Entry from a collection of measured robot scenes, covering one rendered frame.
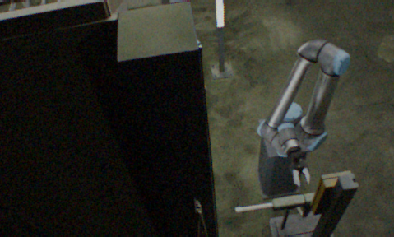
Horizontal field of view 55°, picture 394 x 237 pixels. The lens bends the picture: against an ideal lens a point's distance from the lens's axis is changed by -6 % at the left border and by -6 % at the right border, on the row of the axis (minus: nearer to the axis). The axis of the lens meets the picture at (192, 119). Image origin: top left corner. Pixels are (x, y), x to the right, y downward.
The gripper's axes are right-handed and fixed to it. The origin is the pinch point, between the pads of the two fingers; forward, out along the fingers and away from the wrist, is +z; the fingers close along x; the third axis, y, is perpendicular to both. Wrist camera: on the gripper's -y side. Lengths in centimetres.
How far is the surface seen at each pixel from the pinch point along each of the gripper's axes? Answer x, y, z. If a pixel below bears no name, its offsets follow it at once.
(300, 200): 5.2, -5.1, 11.2
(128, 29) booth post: 62, -119, 13
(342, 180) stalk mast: 2, -55, 28
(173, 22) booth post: 52, -119, 13
